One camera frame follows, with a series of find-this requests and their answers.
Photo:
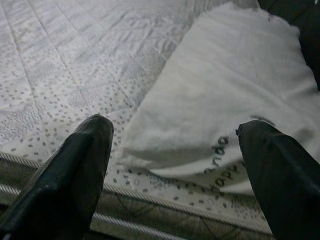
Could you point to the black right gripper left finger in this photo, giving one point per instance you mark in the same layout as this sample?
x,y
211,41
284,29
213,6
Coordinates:
x,y
62,190

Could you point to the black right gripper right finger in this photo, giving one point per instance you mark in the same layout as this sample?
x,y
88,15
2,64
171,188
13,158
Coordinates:
x,y
287,190

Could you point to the white pillow with black print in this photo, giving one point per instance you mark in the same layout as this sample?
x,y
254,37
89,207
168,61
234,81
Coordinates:
x,y
225,87

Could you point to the white quilted mattress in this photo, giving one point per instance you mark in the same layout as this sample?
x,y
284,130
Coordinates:
x,y
75,62

